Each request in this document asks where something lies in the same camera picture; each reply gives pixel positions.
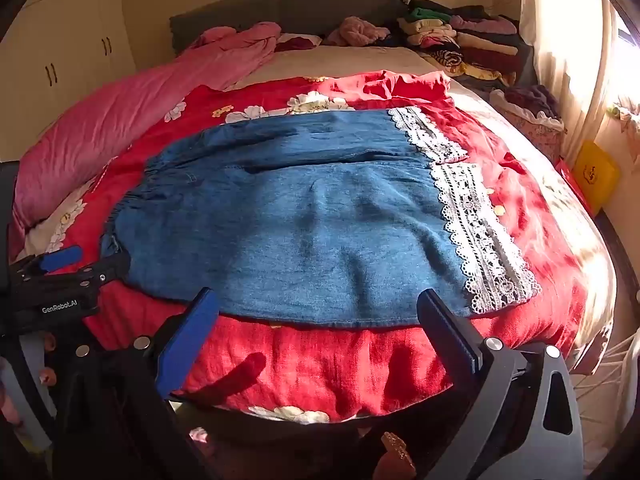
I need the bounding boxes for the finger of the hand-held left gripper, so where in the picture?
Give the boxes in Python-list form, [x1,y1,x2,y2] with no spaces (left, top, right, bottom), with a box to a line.
[74,252,132,287]
[10,245,84,279]

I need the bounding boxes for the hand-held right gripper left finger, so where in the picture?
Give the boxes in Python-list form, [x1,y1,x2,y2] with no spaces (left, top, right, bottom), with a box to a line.
[52,287,221,480]

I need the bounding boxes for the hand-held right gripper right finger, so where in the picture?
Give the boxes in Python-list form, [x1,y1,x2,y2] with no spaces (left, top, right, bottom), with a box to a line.
[416,288,587,480]

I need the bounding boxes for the blue denim pants lace trim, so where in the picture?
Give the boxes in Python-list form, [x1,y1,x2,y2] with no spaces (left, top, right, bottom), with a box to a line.
[100,106,543,330]

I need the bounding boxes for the person's left hand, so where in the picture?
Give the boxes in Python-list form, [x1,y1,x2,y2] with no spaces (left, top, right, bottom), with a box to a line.
[0,332,58,428]

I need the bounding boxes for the red floral blanket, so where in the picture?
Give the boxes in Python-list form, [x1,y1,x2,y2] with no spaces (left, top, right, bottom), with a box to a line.
[10,71,591,423]

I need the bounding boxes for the orange textured object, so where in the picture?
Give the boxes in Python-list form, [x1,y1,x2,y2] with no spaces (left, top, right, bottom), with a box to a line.
[380,431,417,480]

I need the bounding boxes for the pink quilt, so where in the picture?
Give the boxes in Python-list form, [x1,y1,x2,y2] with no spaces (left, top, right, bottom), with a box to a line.
[12,21,283,241]

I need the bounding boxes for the yellow paper bag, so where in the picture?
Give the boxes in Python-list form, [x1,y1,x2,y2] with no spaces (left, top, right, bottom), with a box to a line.
[572,140,621,216]

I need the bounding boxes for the frilled fabric basket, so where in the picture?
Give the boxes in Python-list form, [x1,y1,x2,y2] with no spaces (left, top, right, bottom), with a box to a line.
[490,87,566,162]

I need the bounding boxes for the cream wardrobe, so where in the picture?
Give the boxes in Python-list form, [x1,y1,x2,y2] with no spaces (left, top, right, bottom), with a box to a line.
[0,0,138,163]

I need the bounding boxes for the dark purple clothes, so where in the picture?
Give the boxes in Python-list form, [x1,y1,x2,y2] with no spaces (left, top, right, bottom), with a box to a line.
[505,84,561,120]

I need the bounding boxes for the pink floral cloth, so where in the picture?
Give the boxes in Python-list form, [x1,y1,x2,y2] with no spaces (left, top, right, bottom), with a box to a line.
[607,95,640,132]

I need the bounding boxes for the pile of folded clothes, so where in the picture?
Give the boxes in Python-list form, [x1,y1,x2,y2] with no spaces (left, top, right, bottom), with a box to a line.
[397,0,533,88]

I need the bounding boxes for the dark red garment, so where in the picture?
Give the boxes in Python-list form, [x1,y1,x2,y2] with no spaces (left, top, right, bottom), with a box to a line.
[274,34,323,53]

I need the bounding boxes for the pink fluffy garment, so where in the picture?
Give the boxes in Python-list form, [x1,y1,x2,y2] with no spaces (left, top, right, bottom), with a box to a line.
[322,16,391,48]

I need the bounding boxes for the cream curtain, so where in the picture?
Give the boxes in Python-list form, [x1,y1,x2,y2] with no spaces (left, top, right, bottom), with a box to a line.
[530,0,617,161]

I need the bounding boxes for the grey bed headboard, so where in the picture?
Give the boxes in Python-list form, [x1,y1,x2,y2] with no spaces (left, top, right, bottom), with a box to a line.
[169,0,411,56]

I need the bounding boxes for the window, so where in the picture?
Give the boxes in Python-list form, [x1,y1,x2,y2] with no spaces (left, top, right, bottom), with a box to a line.
[614,10,640,92]

